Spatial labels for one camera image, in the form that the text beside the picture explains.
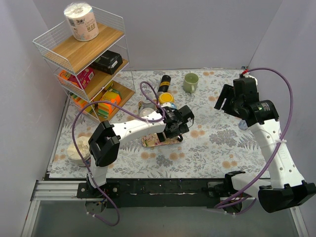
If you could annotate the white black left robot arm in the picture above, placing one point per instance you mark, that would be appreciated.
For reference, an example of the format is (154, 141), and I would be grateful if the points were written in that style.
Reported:
(104, 144)

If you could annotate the colourful sponge stack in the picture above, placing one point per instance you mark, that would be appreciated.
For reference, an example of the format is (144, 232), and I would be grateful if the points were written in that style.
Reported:
(81, 103)

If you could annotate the black cylindrical bottle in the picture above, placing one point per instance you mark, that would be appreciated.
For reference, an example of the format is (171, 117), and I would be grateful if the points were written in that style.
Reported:
(164, 84)

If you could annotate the white wire shelf rack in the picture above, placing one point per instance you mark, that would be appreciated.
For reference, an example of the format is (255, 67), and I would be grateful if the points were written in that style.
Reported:
(62, 51)

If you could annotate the yellow mug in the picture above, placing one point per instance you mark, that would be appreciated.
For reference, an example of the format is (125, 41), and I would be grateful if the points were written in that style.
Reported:
(166, 97)

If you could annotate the pink snack box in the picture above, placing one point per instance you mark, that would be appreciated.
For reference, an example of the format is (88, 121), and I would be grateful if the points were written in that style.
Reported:
(83, 78)

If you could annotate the floral serving tray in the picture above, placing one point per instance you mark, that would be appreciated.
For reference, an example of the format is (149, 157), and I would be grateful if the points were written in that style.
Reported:
(153, 141)

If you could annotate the white grey mug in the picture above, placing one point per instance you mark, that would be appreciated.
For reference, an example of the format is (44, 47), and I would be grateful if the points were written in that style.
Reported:
(146, 111)

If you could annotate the orange yellow sponge pack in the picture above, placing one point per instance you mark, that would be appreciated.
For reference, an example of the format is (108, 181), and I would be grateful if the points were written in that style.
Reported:
(113, 96)

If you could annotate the orange snack bag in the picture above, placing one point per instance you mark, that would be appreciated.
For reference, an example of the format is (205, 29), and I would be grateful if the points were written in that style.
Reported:
(66, 78)

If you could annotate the black box on shelf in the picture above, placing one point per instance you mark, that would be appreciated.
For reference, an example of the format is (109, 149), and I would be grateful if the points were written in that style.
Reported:
(108, 62)

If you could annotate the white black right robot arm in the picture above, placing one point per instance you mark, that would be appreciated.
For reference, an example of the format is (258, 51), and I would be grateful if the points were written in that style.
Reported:
(286, 187)

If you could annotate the grey mug behind tray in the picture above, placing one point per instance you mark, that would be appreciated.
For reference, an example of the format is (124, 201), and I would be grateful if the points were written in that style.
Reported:
(145, 103)

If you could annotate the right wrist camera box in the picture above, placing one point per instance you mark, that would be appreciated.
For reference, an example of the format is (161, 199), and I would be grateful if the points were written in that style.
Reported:
(246, 74)

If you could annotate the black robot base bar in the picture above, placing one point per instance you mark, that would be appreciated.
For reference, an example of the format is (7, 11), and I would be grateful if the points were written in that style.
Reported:
(169, 192)

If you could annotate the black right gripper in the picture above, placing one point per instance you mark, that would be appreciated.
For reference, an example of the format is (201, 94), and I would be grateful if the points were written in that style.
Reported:
(227, 101)

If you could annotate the light green ceramic mug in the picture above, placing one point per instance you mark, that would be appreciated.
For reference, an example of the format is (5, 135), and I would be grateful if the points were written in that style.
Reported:
(190, 82)

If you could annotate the wrapped toilet paper roll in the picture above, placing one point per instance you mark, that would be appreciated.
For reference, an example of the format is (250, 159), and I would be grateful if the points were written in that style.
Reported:
(82, 21)

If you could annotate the cream mug with black handle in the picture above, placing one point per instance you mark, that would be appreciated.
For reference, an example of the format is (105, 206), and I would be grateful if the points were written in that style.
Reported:
(177, 139)

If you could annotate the blue glazed mug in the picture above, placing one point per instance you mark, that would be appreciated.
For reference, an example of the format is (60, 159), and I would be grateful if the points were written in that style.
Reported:
(169, 106)

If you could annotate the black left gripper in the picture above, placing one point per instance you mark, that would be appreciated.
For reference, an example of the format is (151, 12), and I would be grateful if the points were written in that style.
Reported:
(170, 133)

